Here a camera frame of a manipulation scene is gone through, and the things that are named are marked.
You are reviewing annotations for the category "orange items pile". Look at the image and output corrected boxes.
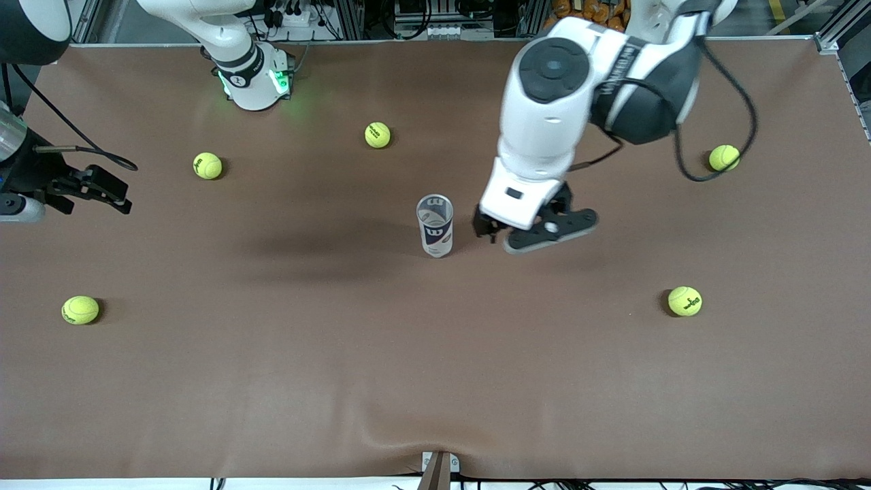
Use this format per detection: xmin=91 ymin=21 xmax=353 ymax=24
xmin=544 ymin=0 xmax=630 ymax=35

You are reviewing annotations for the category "brown table cloth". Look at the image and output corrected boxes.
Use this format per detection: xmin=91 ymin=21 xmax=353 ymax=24
xmin=0 ymin=37 xmax=871 ymax=480

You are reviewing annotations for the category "aluminium table rail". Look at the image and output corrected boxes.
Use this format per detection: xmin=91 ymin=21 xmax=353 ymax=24
xmin=813 ymin=0 xmax=871 ymax=144

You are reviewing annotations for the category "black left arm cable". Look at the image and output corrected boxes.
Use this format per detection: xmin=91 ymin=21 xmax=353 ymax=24
xmin=570 ymin=37 xmax=759 ymax=183

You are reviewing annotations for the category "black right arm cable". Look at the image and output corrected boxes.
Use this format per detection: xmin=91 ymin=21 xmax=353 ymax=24
xmin=3 ymin=65 xmax=138 ymax=171

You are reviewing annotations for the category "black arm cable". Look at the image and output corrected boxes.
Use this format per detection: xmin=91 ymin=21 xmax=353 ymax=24
xmin=3 ymin=65 xmax=138 ymax=171
xmin=570 ymin=37 xmax=759 ymax=183

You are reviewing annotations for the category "silver metal bracket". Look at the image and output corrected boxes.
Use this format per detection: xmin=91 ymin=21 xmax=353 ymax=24
xmin=421 ymin=451 xmax=461 ymax=475

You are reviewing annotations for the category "aluminium frame post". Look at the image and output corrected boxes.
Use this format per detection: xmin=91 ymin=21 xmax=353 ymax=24
xmin=519 ymin=0 xmax=549 ymax=38
xmin=335 ymin=0 xmax=368 ymax=40

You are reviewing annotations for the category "aluminium frame strut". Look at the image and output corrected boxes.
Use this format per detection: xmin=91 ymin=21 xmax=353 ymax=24
xmin=71 ymin=0 xmax=130 ymax=45

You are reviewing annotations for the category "Wilson tennis ball can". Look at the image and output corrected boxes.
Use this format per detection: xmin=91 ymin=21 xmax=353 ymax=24
xmin=416 ymin=194 xmax=455 ymax=259

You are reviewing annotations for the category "brown wooden bar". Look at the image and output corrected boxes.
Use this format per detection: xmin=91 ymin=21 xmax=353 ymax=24
xmin=416 ymin=453 xmax=452 ymax=490

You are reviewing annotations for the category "white power strip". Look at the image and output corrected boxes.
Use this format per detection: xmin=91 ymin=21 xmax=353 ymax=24
xmin=269 ymin=0 xmax=331 ymax=31

